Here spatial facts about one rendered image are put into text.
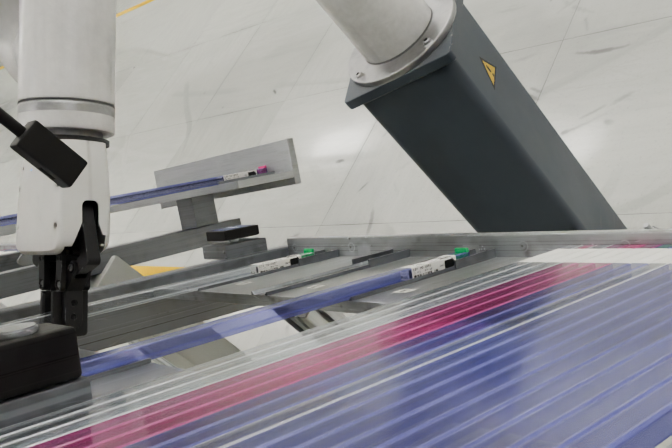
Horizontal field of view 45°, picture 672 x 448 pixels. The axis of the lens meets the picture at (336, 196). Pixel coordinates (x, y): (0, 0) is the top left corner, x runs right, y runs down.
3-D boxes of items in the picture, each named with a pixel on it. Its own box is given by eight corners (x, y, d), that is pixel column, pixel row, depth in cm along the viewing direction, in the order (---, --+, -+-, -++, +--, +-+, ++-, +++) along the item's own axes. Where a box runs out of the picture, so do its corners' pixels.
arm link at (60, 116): (1, 108, 75) (0, 141, 74) (40, 94, 68) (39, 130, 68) (88, 118, 80) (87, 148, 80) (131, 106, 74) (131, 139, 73)
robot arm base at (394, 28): (361, 29, 134) (289, -58, 124) (461, -25, 123) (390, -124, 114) (342, 105, 121) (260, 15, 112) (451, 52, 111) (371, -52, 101)
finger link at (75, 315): (50, 260, 71) (49, 337, 71) (65, 260, 69) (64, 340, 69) (85, 260, 74) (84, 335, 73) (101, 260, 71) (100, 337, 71)
